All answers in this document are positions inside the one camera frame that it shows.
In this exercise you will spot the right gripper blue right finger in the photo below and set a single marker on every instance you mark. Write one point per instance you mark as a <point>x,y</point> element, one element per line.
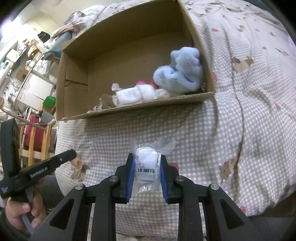
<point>171,193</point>

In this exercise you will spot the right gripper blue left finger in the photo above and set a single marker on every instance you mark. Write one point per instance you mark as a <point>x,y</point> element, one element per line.
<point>125,174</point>

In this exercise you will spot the bagged white sock with barcode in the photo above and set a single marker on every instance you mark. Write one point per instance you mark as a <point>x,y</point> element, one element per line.
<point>147,160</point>

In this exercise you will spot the grey patterned scrunchie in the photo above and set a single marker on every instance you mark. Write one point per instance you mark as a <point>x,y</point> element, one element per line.
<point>96,109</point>

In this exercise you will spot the white smiley face sock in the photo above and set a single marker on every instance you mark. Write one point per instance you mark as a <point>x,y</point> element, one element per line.
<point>139,94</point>

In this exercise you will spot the white beige cloth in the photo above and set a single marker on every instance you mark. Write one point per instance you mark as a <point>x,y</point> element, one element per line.
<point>115,87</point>

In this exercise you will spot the pink rubber duck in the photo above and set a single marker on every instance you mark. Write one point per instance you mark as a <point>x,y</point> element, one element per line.
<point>152,83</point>

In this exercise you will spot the light blue fluffy sock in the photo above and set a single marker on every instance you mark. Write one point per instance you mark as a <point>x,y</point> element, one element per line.
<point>183,75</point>

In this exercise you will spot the person's left hand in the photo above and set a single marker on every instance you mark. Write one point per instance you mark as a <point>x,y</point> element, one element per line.
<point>14,210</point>

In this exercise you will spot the wooden chair with red cushion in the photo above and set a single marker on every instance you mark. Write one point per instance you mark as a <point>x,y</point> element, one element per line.
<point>37,138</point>

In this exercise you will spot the grey checkered bed quilt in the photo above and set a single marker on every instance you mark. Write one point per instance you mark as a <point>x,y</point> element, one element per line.
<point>243,138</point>

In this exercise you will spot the green plastic container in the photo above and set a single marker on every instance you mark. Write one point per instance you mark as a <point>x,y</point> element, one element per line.
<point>49,101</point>

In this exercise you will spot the brown cardboard box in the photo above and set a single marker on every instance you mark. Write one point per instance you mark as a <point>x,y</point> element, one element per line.
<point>126,48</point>

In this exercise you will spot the white washing machine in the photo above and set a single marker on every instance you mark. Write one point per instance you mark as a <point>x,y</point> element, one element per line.
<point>7,66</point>

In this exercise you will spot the pink grey clothes pile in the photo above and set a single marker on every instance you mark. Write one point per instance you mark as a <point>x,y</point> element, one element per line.
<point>76,24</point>

